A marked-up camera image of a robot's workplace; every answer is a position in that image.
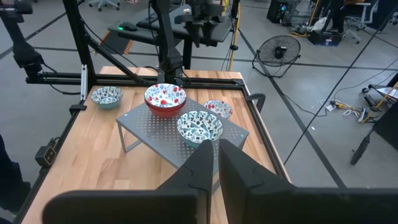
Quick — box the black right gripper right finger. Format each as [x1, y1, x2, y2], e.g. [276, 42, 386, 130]
[218, 139, 398, 224]

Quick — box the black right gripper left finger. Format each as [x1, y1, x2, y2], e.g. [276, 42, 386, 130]
[42, 139, 215, 224]

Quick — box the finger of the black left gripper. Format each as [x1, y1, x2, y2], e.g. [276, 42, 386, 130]
[207, 27, 220, 45]
[188, 27, 200, 48]

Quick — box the teal floral mini bowl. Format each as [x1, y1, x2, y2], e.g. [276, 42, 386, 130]
[90, 86, 124, 110]
[176, 110, 224, 149]

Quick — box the black desk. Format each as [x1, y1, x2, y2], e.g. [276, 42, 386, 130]
[98, 4, 233, 71]

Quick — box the black floor fan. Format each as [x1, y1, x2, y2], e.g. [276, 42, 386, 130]
[251, 34, 302, 78]

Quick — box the black computer mouse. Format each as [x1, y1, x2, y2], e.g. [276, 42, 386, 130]
[118, 21, 139, 32]

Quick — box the black computer tower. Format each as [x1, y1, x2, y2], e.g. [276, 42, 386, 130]
[266, 0, 290, 24]

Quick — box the grey perforated metal shelf riser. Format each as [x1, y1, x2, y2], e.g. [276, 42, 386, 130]
[116, 98, 250, 192]

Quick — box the black floor box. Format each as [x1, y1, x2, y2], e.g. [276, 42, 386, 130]
[307, 29, 343, 47]

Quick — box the white light bar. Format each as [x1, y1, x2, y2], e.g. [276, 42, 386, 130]
[80, 63, 89, 101]

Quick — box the person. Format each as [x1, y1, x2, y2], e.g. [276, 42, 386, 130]
[320, 0, 366, 34]
[0, 133, 32, 215]

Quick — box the white office chair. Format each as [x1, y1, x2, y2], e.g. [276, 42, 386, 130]
[340, 0, 381, 44]

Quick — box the black floor stand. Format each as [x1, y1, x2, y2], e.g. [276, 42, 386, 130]
[349, 101, 398, 166]

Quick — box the yellow hanging cord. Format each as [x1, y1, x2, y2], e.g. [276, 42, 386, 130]
[228, 0, 242, 72]

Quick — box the black frame bracket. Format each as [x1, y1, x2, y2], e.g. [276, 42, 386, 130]
[245, 93, 267, 113]

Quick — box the white cable bundle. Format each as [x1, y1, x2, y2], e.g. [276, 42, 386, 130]
[320, 98, 374, 124]

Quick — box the small black camera box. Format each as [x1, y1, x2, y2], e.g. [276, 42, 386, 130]
[34, 145, 58, 169]

